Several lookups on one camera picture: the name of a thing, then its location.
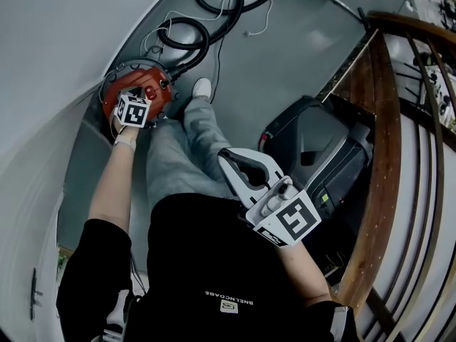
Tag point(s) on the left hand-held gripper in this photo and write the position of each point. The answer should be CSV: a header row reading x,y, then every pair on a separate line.
x,y
134,112

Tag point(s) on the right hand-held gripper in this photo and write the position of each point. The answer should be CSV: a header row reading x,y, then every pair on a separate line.
x,y
285,216

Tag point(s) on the red grey vacuum cleaner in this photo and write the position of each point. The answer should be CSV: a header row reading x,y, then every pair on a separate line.
x,y
162,94

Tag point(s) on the person's right forearm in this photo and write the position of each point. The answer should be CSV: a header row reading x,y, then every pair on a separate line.
x,y
306,276

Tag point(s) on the person's left forearm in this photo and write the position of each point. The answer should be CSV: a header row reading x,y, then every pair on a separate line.
x,y
110,187

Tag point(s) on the person's left hand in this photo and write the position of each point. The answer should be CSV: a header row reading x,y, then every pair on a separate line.
x,y
114,124

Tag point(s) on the beige wristband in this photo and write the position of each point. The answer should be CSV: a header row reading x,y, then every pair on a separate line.
x,y
125,142

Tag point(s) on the person's grey trousers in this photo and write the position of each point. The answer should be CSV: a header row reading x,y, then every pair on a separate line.
x,y
178,155

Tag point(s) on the black grey plastic appliance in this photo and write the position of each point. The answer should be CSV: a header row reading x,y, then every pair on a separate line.
x,y
320,144

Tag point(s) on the person's black shirt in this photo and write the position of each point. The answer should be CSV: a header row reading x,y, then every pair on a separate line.
x,y
221,269

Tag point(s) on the green plant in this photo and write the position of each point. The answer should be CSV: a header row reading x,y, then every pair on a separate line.
x,y
62,264

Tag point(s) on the curved wooden handrail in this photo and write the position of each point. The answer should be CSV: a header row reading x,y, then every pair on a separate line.
x,y
420,25

